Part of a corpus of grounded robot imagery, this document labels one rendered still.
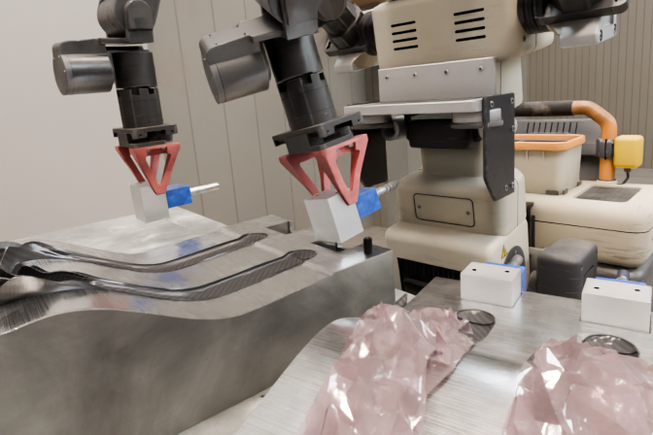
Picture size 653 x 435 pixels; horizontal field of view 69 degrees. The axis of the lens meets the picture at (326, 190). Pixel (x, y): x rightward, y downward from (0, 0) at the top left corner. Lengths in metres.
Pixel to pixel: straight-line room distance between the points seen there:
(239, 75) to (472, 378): 0.36
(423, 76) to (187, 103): 1.93
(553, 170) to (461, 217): 0.31
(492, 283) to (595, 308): 0.09
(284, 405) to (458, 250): 0.58
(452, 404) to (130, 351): 0.24
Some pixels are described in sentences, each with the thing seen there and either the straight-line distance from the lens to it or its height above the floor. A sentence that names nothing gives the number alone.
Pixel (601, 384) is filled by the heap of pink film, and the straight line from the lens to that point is 0.29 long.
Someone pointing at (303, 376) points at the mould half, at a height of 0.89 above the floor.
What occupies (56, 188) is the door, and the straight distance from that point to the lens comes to 2.34.
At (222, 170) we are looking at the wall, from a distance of 2.76.
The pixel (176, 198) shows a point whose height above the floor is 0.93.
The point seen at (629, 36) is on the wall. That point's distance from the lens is 6.00.
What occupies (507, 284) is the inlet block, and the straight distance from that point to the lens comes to 0.49.
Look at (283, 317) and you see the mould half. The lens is 0.47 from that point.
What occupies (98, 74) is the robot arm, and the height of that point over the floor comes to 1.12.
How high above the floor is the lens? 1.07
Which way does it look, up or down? 12 degrees down
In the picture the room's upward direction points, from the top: 5 degrees counter-clockwise
